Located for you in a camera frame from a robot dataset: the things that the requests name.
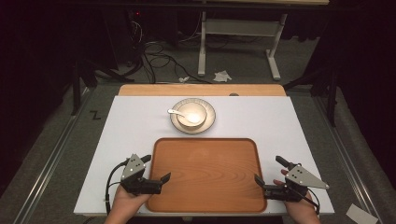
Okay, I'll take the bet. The white ceramic spoon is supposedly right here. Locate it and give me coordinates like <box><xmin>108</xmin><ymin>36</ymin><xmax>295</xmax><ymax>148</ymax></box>
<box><xmin>166</xmin><ymin>108</ymin><xmax>202</xmax><ymax>125</ymax></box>

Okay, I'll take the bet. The large crumpled white paper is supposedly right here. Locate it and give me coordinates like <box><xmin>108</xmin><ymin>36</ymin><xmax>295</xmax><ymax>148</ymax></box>
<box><xmin>212</xmin><ymin>70</ymin><xmax>233</xmax><ymax>84</ymax></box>

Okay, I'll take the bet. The white metal desk frame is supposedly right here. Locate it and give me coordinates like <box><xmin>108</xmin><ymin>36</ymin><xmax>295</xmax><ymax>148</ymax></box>
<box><xmin>197</xmin><ymin>10</ymin><xmax>290</xmax><ymax>82</ymax></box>

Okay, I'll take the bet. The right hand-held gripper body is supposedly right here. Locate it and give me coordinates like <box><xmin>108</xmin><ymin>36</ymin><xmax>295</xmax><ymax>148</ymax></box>
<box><xmin>262</xmin><ymin>163</ymin><xmax>331</xmax><ymax>203</ymax></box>

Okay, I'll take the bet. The cream ceramic plate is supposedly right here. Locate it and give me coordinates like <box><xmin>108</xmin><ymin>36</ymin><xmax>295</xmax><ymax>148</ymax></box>
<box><xmin>169</xmin><ymin>97</ymin><xmax>217</xmax><ymax>135</ymax></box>

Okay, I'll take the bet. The person's left hand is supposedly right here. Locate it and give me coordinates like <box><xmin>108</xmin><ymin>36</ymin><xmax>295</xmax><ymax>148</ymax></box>
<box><xmin>110</xmin><ymin>185</ymin><xmax>152</xmax><ymax>220</ymax></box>

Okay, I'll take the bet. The flat white paper sheet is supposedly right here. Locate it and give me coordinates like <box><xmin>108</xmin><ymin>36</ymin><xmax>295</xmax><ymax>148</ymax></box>
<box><xmin>345</xmin><ymin>203</ymin><xmax>380</xmax><ymax>224</ymax></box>

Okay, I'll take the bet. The bundle of black floor cables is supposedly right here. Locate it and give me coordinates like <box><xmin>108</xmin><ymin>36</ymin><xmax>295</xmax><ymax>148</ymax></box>
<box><xmin>123</xmin><ymin>18</ymin><xmax>214</xmax><ymax>85</ymax></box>

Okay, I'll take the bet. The wooden table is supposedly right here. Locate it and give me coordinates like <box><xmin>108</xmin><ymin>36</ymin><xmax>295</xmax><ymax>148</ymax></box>
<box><xmin>118</xmin><ymin>83</ymin><xmax>288</xmax><ymax>97</ymax></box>

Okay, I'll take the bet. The white table mat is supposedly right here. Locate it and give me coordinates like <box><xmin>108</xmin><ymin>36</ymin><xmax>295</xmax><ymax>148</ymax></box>
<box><xmin>73</xmin><ymin>95</ymin><xmax>336</xmax><ymax>217</ymax></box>

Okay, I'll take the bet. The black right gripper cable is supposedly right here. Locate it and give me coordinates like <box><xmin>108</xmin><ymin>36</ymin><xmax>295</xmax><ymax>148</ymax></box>
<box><xmin>294</xmin><ymin>186</ymin><xmax>321</xmax><ymax>217</ymax></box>

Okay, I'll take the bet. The black metal stand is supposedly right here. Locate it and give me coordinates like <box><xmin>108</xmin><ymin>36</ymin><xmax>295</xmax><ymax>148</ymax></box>
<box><xmin>70</xmin><ymin>58</ymin><xmax>135</xmax><ymax>117</ymax></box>
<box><xmin>282</xmin><ymin>65</ymin><xmax>341</xmax><ymax>128</ymax></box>

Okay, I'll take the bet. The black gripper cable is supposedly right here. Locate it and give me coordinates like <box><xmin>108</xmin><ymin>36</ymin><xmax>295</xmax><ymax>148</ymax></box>
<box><xmin>105</xmin><ymin>159</ymin><xmax>129</xmax><ymax>217</ymax></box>
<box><xmin>294</xmin><ymin>186</ymin><xmax>321</xmax><ymax>217</ymax></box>

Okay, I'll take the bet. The metal floor rail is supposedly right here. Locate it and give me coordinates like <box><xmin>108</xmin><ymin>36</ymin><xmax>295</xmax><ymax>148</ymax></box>
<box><xmin>11</xmin><ymin>87</ymin><xmax>98</xmax><ymax>224</ymax></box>
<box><xmin>312</xmin><ymin>95</ymin><xmax>385</xmax><ymax>224</ymax></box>

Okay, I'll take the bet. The person's right hand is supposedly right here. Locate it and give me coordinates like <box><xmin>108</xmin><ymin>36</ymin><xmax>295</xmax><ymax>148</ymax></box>
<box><xmin>273</xmin><ymin>168</ymin><xmax>319</xmax><ymax>222</ymax></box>

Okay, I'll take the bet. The cream ceramic bowl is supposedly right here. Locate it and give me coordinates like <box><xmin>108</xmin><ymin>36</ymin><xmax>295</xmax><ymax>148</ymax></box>
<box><xmin>176</xmin><ymin>101</ymin><xmax>208</xmax><ymax>129</ymax></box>

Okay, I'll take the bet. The wooden tray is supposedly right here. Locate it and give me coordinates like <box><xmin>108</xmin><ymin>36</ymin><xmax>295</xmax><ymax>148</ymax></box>
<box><xmin>146</xmin><ymin>137</ymin><xmax>268</xmax><ymax>215</ymax></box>

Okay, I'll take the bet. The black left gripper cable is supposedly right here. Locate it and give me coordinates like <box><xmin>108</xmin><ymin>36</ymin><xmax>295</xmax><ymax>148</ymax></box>
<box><xmin>105</xmin><ymin>159</ymin><xmax>129</xmax><ymax>217</ymax></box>

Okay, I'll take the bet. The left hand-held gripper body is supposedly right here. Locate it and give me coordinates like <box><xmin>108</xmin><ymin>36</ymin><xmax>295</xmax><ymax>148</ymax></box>
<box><xmin>120</xmin><ymin>153</ymin><xmax>163</xmax><ymax>197</ymax></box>

